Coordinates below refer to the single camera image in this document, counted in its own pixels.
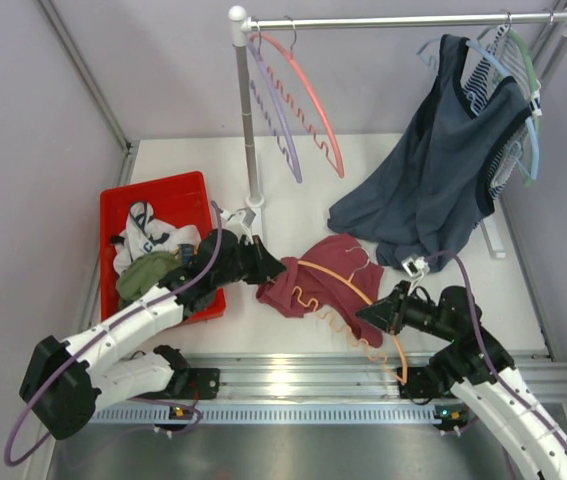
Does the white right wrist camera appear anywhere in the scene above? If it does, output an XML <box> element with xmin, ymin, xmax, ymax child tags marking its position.
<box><xmin>401</xmin><ymin>255</ymin><xmax>430</xmax><ymax>284</ymax></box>

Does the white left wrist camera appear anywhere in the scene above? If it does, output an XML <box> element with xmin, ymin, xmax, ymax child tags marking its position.
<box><xmin>221</xmin><ymin>207</ymin><xmax>256</xmax><ymax>244</ymax></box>

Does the blue yellow printed garment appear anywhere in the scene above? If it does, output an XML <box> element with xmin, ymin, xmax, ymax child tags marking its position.
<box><xmin>175</xmin><ymin>244</ymin><xmax>197</xmax><ymax>265</ymax></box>

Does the green plastic hanger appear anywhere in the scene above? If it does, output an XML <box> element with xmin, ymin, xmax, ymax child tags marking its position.
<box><xmin>507</xmin><ymin>29</ymin><xmax>542</xmax><ymax>186</ymax></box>

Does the pink plastic hanger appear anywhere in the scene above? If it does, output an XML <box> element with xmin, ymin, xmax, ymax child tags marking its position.
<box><xmin>246</xmin><ymin>17</ymin><xmax>345</xmax><ymax>183</ymax></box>

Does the purple plastic hanger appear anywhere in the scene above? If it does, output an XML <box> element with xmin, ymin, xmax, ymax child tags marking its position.
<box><xmin>246</xmin><ymin>42</ymin><xmax>303</xmax><ymax>184</ymax></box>

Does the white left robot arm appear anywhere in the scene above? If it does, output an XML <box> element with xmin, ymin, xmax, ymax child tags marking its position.
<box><xmin>19</xmin><ymin>229</ymin><xmax>286</xmax><ymax>440</ymax></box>

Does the red plastic bin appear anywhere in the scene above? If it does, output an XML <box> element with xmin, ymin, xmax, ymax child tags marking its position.
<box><xmin>99</xmin><ymin>171</ymin><xmax>213</xmax><ymax>320</ymax></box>

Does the maroon tank top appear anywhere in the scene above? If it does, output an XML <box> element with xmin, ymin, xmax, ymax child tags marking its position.
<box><xmin>256</xmin><ymin>234</ymin><xmax>384</xmax><ymax>348</ymax></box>

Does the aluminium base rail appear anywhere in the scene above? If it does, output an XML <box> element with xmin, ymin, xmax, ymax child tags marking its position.
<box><xmin>186</xmin><ymin>354</ymin><xmax>567</xmax><ymax>403</ymax></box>

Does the olive green garment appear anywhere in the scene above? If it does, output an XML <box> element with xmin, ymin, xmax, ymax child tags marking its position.
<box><xmin>115</xmin><ymin>251</ymin><xmax>182</xmax><ymax>309</ymax></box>

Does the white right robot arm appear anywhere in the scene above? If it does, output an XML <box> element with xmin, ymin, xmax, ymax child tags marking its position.
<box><xmin>356</xmin><ymin>281</ymin><xmax>567</xmax><ymax>479</ymax></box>

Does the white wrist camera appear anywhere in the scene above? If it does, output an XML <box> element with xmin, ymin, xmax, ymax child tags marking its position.
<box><xmin>401</xmin><ymin>255</ymin><xmax>430</xmax><ymax>284</ymax></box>
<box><xmin>221</xmin><ymin>207</ymin><xmax>256</xmax><ymax>244</ymax></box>

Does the light blue plastic hanger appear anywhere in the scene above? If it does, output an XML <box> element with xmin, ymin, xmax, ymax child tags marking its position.
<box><xmin>416</xmin><ymin>35</ymin><xmax>542</xmax><ymax>181</ymax></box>

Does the perforated grey cable duct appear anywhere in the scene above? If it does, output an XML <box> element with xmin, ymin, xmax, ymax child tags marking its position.
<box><xmin>90</xmin><ymin>402</ymin><xmax>469</xmax><ymax>425</ymax></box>

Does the silver clothes rack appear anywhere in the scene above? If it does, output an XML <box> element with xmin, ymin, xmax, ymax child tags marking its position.
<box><xmin>228</xmin><ymin>1</ymin><xmax>567</xmax><ymax>237</ymax></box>

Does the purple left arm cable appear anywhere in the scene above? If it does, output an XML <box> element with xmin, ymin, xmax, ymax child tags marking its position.
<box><xmin>3</xmin><ymin>200</ymin><xmax>224</xmax><ymax>467</ymax></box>

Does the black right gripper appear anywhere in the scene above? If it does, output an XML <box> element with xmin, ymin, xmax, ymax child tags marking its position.
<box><xmin>356</xmin><ymin>279</ymin><xmax>457</xmax><ymax>341</ymax></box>

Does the striped navy white garment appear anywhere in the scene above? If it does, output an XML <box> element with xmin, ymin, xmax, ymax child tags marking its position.
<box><xmin>462</xmin><ymin>24</ymin><xmax>544</xmax><ymax>197</ymax></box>

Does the blue-grey tank top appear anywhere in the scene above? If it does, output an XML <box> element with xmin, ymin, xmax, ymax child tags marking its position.
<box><xmin>327</xmin><ymin>34</ymin><xmax>531</xmax><ymax>272</ymax></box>

